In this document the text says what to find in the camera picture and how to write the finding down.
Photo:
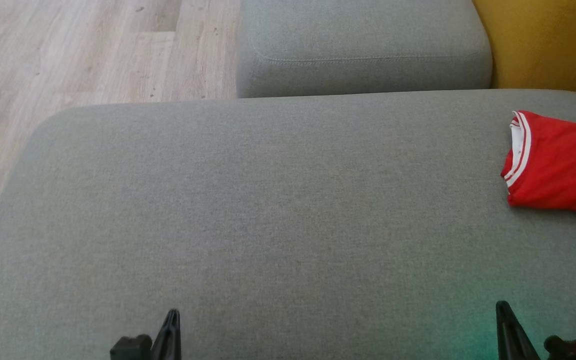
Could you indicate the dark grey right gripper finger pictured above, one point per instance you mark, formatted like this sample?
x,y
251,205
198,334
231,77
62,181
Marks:
x,y
513,335

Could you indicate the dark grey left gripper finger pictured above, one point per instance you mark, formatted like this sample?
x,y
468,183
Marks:
x,y
168,340

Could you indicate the red Bulls basketball jersey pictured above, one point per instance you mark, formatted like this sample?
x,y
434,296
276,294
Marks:
x,y
558,165

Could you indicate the large grey sofa chaise cushion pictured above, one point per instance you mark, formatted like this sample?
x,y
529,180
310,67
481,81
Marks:
x,y
268,225

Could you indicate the grey sofa seat cushion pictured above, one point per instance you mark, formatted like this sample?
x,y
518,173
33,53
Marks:
x,y
363,45

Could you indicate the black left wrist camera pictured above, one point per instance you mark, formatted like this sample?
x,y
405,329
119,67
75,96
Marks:
x,y
130,348

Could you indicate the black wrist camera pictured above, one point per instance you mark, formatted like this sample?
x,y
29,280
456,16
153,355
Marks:
x,y
570,350
130,348

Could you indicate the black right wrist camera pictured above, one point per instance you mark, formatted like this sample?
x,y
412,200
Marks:
x,y
570,350

